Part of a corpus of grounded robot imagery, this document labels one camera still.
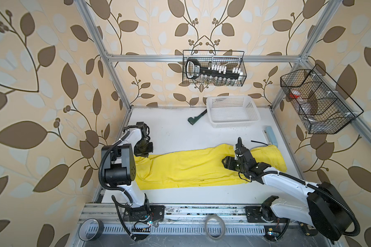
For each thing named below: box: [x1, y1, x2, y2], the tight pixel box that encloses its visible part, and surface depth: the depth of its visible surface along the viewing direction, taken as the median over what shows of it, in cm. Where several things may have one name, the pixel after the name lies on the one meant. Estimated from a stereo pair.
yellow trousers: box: [135, 144, 288, 190], surface depth 90 cm
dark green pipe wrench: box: [187, 109, 208, 126], surface depth 114 cm
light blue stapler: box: [262, 126, 279, 148], surface depth 101 cm
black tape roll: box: [78, 218, 105, 241], surface depth 71 cm
